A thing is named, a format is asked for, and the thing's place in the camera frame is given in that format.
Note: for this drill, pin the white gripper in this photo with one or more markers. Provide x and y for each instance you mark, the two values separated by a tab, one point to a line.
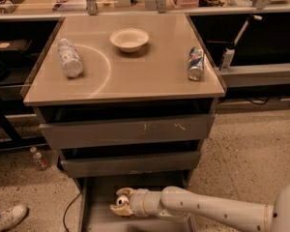
139	201

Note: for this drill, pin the red coke can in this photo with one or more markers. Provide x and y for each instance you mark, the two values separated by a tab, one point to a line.
122	200

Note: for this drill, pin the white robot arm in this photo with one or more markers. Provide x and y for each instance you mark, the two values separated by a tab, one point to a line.
179	204

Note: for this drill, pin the grey bottom drawer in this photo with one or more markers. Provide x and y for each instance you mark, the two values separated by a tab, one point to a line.
100	192

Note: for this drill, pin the grey drawer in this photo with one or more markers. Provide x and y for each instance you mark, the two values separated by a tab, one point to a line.
80	168
100	192
127	131

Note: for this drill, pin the grey middle drawer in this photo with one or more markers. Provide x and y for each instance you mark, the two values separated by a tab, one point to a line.
80	168

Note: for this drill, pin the grey top drawer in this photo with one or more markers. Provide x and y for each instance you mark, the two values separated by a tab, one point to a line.
127	131

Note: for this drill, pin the grey drawer cabinet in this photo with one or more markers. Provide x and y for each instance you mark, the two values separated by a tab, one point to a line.
151	82

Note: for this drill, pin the blue pepsi can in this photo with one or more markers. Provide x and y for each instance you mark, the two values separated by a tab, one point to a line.
195	64

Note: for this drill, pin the small bottle on floor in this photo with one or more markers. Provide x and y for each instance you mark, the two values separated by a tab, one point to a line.
39	158

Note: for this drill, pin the white sneaker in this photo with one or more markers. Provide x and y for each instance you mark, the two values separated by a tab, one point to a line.
13	216

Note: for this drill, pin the clear plastic water bottle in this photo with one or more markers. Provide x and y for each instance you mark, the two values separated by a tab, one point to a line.
69	59

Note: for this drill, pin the white paper bowl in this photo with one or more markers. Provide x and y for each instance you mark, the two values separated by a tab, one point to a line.
129	40

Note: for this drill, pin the metal post left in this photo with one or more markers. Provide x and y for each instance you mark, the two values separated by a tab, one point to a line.
91	0

